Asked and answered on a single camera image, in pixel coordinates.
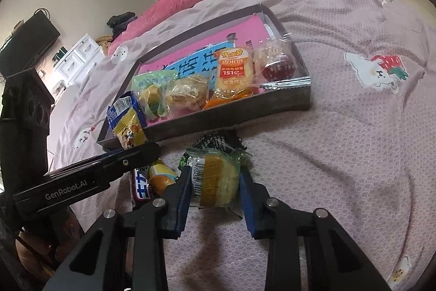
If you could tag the dark chocolate bar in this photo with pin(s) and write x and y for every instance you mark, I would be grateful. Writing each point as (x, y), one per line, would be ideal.
(141, 188)

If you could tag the green pea packet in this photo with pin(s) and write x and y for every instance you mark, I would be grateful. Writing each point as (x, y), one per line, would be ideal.
(213, 141)

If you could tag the orange rice cracker packet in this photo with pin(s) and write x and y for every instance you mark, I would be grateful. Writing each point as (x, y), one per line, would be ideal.
(231, 72)

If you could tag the clear fried twist packet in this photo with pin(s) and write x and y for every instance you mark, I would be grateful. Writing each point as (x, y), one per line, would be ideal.
(187, 93)

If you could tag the black television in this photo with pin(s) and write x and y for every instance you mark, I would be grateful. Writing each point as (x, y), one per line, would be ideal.
(30, 35)

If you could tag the blue wafer packet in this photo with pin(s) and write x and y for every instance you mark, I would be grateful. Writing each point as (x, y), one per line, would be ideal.
(121, 107)

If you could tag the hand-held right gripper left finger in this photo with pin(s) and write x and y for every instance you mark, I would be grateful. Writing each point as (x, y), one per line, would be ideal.
(182, 199)

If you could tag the light green snack packet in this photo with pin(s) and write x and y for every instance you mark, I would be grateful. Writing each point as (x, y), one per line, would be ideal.
(153, 79)

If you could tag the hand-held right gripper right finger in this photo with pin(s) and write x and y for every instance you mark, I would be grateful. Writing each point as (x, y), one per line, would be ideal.
(247, 202)

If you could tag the person's left hand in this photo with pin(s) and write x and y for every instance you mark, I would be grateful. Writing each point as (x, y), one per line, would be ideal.
(34, 253)

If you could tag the dark shallow cardboard tray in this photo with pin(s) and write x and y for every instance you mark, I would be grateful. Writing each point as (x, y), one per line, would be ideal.
(255, 103)

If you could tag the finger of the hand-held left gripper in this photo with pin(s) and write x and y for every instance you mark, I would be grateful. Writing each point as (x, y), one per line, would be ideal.
(129, 159)
(85, 164)

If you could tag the printed lilac bedsheet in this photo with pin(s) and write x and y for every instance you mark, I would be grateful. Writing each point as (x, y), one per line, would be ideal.
(340, 141)

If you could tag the dark clothes pile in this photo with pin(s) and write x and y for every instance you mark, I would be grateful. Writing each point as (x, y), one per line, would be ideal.
(119, 21)

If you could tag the beige patterned cloth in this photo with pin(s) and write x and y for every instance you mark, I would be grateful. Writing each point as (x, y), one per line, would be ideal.
(104, 42)

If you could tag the clear red snack packet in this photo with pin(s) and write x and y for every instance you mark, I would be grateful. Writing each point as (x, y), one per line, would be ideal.
(277, 69)

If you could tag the small yellow cake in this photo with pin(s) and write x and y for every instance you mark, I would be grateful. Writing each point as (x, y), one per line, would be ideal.
(214, 182)

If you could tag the white drawer cabinet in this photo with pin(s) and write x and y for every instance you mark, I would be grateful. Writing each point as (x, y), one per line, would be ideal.
(78, 55)

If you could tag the yellow snack packet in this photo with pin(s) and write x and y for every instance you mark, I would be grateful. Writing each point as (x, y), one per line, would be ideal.
(131, 130)

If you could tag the pink picture book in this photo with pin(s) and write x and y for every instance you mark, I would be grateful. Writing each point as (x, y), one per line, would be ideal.
(235, 28)

